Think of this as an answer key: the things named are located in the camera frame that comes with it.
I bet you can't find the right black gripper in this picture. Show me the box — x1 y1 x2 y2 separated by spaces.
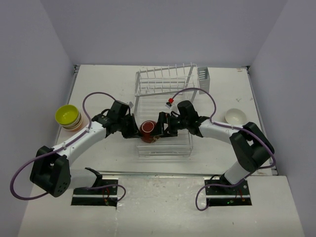
151 112 189 138

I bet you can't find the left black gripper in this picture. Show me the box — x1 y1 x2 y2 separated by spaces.
118 113 142 139

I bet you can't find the dark red bowl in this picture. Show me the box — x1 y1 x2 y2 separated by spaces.
140 120 160 143

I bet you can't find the cream speckled bowl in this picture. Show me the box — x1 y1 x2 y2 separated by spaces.
60 111 82 130

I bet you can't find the beige flower pattern bowl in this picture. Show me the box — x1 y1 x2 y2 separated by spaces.
225 108 247 125

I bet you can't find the lime green bowl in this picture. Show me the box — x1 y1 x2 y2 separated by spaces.
55 105 79 125

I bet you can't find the orange bowl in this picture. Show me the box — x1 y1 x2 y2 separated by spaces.
69 120 85 132

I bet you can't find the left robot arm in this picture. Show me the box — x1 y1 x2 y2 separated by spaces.
30 101 141 197

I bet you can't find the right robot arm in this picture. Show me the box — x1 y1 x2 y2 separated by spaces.
150 100 275 194

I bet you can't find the white perforated cutlery holder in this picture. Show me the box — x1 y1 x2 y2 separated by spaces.
197 67 210 94

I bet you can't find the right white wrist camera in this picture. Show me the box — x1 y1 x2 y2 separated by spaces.
165 98 177 112

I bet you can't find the white wire dish rack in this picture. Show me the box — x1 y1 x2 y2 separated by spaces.
133 63 198 157

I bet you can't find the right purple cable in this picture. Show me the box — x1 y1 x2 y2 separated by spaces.
195 87 276 212

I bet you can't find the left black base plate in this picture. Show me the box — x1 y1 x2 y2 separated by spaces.
71 179 119 207

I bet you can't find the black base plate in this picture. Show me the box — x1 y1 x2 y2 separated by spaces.
71 179 119 207
205 180 252 206

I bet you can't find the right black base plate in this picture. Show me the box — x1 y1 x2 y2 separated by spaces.
205 180 252 206

